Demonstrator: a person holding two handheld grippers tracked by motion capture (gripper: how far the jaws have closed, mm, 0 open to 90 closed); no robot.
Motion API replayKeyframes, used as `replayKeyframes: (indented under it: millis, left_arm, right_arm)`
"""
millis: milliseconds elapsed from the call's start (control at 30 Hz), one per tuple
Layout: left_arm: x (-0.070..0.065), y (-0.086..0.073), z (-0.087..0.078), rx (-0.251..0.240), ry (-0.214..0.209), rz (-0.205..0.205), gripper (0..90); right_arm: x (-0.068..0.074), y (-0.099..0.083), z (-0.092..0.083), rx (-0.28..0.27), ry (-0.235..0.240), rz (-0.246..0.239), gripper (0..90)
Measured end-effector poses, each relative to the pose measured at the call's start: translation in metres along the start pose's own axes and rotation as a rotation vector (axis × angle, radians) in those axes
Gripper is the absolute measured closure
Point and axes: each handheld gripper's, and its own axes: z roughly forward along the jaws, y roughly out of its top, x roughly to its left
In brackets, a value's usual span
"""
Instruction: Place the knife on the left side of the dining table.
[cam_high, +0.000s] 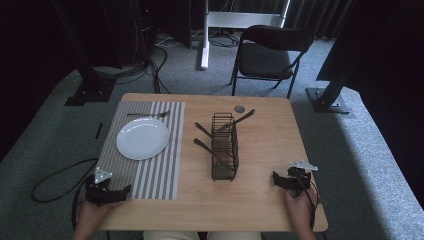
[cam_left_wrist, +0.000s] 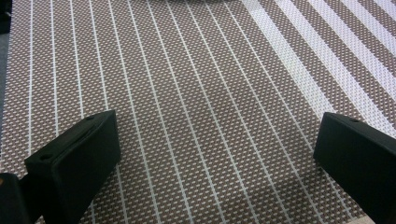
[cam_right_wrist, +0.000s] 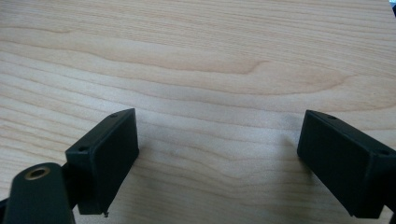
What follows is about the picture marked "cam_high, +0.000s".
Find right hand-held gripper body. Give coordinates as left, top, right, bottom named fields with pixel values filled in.
left=286, top=159, right=319, bottom=198

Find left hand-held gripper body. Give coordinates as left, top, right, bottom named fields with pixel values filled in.
left=84, top=166, right=116, bottom=208

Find person's left hand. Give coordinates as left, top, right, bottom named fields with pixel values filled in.
left=77, top=199, right=118, bottom=232

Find person's right hand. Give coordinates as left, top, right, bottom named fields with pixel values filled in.
left=283, top=186, right=318, bottom=232

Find white round plate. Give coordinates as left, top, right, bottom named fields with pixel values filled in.
left=115, top=117, right=170, bottom=162

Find person's legs in beige trousers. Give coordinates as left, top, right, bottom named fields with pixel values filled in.
left=142, top=230, right=263, bottom=240

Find grey striped placemat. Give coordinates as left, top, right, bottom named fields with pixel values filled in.
left=95, top=100, right=186, bottom=201

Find silver fork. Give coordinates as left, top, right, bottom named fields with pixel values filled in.
left=126, top=110, right=171, bottom=119

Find black metal stand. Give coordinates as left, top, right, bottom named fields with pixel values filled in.
left=49, top=0, right=118, bottom=107
left=305, top=59, right=355, bottom=115

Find black folding chair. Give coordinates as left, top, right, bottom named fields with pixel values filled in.
left=229, top=24, right=315, bottom=100

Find left hand-held gripper cable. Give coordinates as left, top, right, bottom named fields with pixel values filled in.
left=70, top=185, right=88, bottom=232

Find hand-held gripper cable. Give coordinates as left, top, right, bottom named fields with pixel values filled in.
left=295, top=175, right=320, bottom=232
left=70, top=185, right=88, bottom=232

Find right hand-held gripper cable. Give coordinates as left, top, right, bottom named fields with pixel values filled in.
left=295, top=175, right=320, bottom=232

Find black floor cable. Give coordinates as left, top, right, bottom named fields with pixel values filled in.
left=31, top=157, right=100, bottom=204

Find black wire cutlery rack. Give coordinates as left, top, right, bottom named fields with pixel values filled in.
left=210, top=112, right=240, bottom=183

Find dark-handled cutlery piece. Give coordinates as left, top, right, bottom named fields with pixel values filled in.
left=194, top=121, right=235, bottom=158
left=192, top=138, right=235, bottom=168
left=215, top=108, right=257, bottom=135

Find bundle of black cables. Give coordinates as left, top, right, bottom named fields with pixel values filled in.
left=92, top=31, right=172, bottom=95

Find white desk frame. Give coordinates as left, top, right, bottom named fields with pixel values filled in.
left=199, top=0, right=292, bottom=71

